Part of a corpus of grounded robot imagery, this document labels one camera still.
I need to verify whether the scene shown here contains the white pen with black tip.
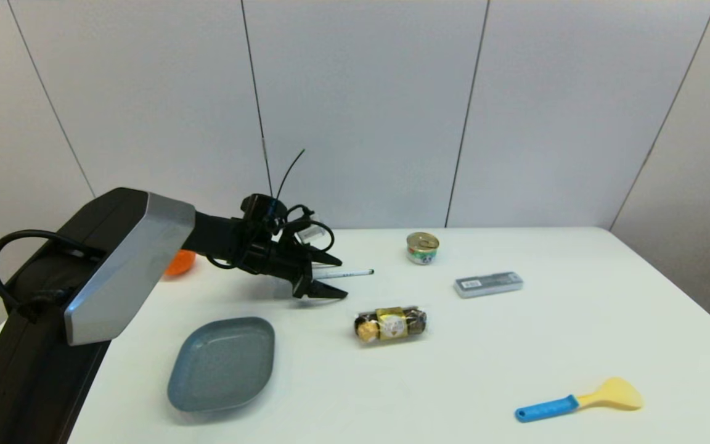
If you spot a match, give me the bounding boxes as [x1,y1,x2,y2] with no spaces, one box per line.
[314,269,375,280]

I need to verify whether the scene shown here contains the clear chocolate ball pack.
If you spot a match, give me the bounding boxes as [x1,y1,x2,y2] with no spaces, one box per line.
[353,305,428,345]

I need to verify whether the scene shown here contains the orange fruit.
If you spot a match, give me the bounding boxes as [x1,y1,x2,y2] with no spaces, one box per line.
[165,249,197,276]

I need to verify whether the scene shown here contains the small pet food can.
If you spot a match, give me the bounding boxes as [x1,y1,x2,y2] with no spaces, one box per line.
[406,232,440,266]

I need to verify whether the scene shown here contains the grey blue plate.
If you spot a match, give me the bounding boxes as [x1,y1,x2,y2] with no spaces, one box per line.
[167,316,276,414]

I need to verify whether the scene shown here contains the grey pencil case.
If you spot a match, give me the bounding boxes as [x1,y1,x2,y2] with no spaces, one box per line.
[453,271,523,300]

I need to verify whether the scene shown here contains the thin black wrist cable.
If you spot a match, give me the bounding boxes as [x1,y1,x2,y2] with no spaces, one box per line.
[207,148,336,271]

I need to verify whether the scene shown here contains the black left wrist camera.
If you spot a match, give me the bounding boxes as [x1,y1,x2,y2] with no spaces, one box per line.
[240,194,288,236]

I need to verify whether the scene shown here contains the yellow rice spoon blue handle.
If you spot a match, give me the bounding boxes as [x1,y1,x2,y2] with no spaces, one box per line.
[514,377,643,423]

